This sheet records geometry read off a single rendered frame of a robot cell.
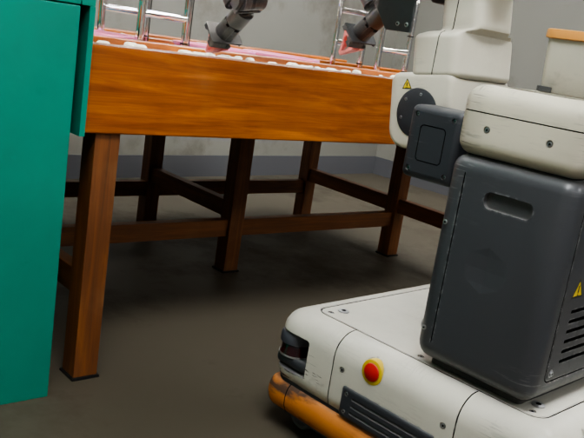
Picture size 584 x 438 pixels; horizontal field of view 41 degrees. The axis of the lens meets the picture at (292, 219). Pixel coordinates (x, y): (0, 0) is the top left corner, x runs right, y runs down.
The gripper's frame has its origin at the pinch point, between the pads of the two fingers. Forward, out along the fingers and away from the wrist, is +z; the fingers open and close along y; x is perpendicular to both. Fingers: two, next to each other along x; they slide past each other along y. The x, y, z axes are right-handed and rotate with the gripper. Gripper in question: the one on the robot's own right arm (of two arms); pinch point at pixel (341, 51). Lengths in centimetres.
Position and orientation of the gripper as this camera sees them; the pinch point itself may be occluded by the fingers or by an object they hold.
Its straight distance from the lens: 238.7
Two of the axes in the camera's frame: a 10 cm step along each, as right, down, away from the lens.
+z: -5.7, 4.3, 7.0
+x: 3.1, 9.0, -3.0
